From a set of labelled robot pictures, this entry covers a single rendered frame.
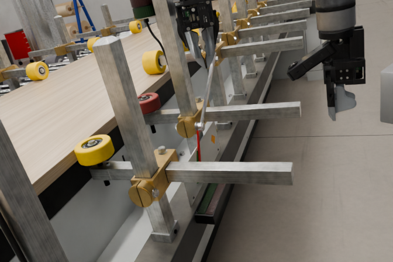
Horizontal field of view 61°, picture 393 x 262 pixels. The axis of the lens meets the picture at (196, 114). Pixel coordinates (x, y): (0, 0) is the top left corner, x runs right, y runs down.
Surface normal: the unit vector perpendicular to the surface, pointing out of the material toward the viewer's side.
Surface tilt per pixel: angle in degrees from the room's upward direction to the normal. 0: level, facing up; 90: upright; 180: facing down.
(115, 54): 90
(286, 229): 0
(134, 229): 0
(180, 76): 90
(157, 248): 0
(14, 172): 90
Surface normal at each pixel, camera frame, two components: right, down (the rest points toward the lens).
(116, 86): -0.32, 0.43
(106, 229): 0.92, -0.05
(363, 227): -0.21, -0.90
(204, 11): 0.01, 0.39
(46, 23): 0.58, 0.20
